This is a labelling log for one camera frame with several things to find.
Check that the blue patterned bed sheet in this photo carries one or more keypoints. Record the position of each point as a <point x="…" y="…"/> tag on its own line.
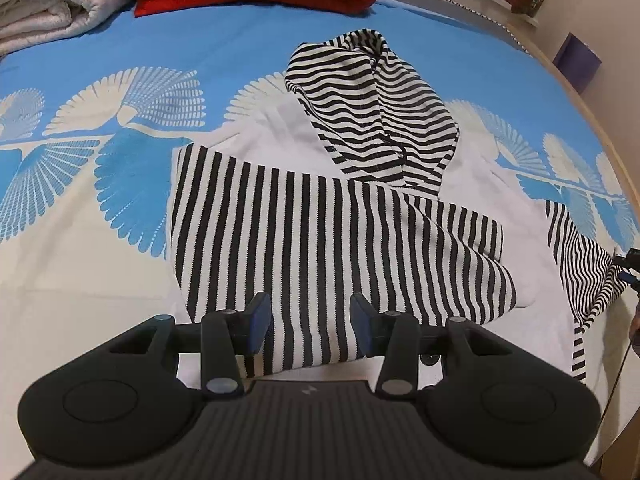
<point x="89" y="128"/>

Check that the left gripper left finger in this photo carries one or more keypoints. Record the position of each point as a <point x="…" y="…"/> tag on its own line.
<point x="227" y="334"/>

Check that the purple box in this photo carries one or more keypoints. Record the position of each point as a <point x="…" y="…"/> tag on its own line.
<point x="577" y="62"/>

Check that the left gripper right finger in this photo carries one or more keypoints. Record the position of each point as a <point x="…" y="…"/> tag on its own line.
<point x="393" y="335"/>

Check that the black white striped hooded sweater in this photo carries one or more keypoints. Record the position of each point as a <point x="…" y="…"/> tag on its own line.
<point x="360" y="180"/>

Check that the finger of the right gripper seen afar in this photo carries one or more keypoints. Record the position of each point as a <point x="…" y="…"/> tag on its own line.
<point x="629" y="265"/>

